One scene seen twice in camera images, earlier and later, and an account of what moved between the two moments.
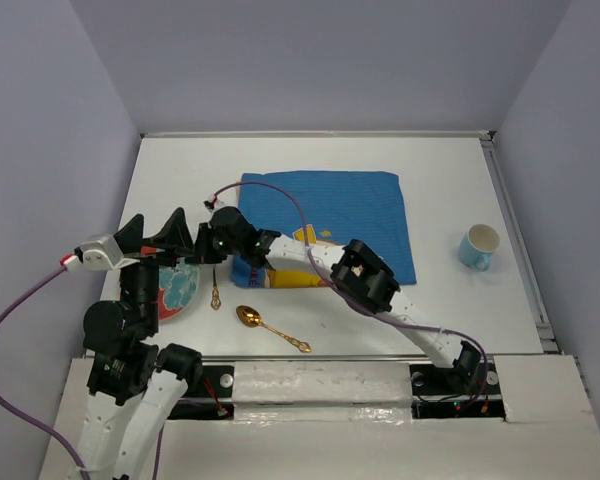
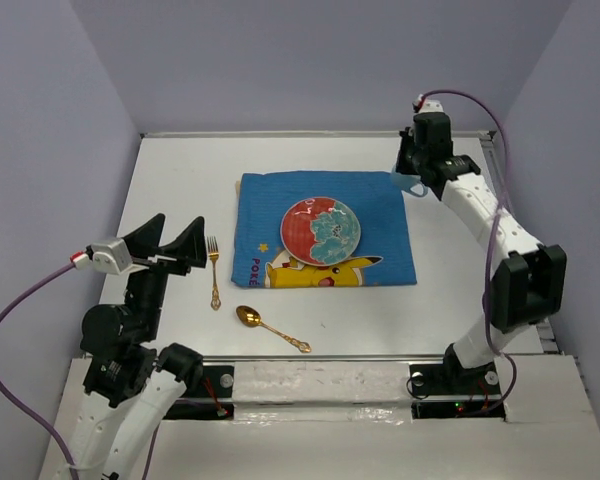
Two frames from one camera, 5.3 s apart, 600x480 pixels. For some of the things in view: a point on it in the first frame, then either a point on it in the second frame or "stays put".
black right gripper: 202,243 to 404,165
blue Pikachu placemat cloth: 339,206 stays put
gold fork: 216,300 stays put
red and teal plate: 177,285 to 320,231
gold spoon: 252,318 stays put
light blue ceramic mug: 477,245 to 406,182
